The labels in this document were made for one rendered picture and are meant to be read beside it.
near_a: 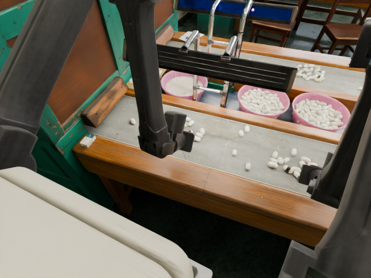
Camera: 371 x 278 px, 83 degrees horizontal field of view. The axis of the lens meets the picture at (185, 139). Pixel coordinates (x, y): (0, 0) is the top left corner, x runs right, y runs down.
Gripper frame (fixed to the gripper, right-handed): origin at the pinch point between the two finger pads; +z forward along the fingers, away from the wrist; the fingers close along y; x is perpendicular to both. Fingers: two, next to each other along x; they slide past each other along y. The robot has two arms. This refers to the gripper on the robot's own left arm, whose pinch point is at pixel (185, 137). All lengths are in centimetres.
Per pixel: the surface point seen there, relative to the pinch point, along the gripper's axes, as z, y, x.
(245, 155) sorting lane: 13.8, -24.7, 3.8
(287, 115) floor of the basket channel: 48, -43, -17
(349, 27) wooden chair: 213, -110, -131
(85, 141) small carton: -3.5, 41.4, 12.3
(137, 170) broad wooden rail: -5.0, 14.7, 17.1
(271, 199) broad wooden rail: -1.4, -36.1, 13.8
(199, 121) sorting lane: 23.8, 0.1, -5.1
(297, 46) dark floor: 272, -72, -121
